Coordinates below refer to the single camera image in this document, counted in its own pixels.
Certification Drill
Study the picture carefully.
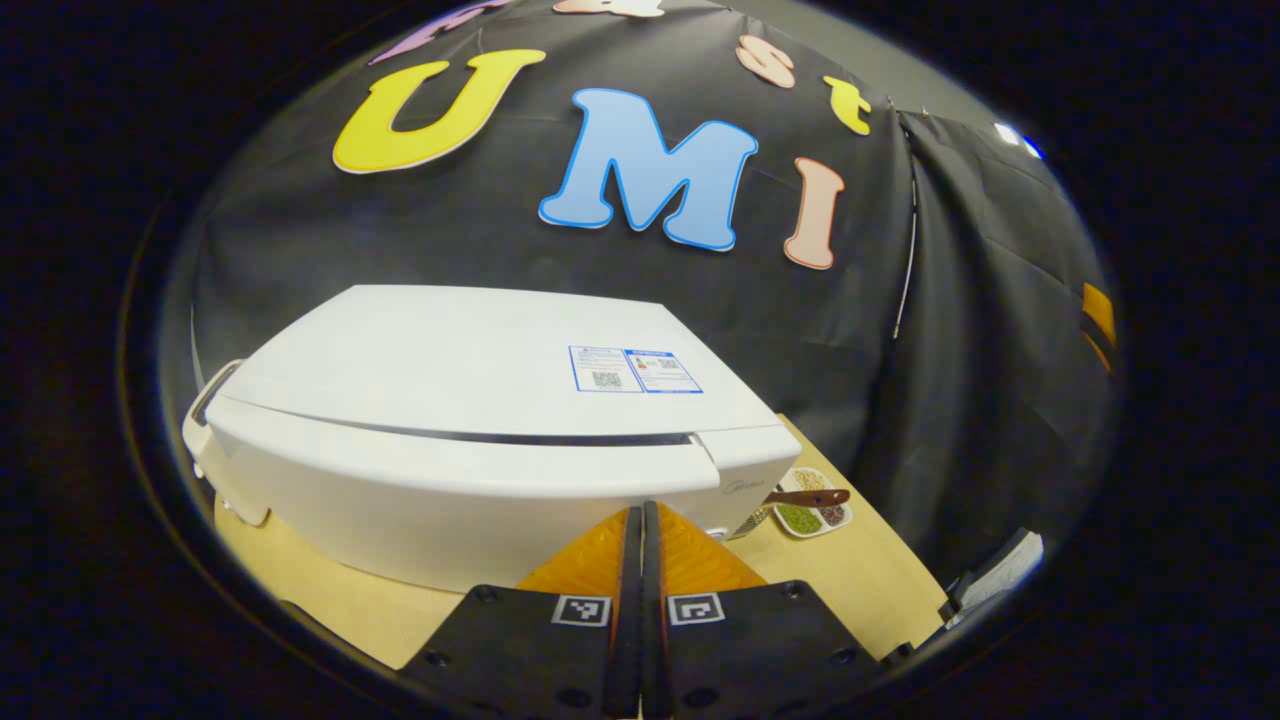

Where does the white divided dish with beans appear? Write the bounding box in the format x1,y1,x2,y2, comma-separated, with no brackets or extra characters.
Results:
772,466,854,541

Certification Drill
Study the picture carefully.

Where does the white microwave oven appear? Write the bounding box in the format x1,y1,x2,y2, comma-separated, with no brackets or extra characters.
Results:
200,284,803,595

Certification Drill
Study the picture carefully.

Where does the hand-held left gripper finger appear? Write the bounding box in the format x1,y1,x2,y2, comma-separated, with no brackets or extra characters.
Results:
398,505,643,720
642,500,886,720

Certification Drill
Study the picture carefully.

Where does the brown wooden spoon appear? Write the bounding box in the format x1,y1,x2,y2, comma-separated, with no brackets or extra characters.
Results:
762,487,852,509

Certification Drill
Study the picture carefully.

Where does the small ceiling light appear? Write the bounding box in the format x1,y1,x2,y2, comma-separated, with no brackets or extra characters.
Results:
993,120,1046,161

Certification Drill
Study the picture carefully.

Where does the white grey cloth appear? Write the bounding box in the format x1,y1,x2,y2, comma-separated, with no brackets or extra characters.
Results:
945,528,1046,626

